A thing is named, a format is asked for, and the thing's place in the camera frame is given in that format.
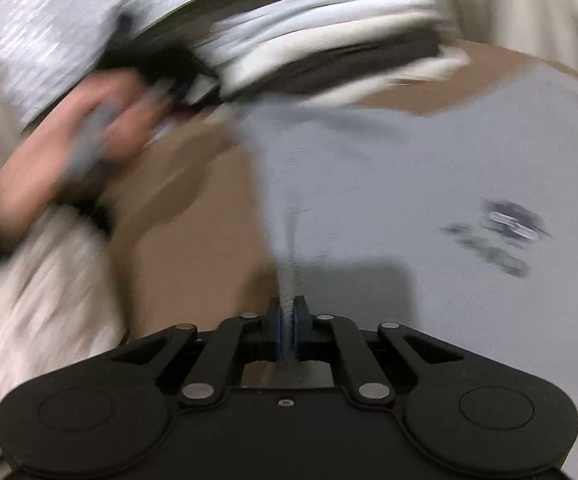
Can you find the grey knit sweater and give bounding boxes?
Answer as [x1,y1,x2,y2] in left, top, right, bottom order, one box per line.
[239,67,578,480]

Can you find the stack of folded clothes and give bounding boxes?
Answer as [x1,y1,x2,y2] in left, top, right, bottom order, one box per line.
[189,0,472,106]

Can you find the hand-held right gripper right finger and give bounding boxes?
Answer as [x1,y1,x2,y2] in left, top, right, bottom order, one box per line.
[293,295,466,407]

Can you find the quilted silver insulation sheet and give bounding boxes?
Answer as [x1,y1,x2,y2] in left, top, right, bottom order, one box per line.
[0,0,330,126]

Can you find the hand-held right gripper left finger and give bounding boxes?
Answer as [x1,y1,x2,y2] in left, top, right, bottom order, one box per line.
[111,297,282,407]

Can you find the cream cloth cover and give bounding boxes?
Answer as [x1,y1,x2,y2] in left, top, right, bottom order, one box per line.
[434,0,578,86]

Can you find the person's left hand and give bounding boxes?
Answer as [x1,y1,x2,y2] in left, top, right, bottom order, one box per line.
[0,67,175,241]

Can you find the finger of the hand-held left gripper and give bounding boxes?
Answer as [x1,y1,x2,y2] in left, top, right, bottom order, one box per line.
[166,74,221,112]

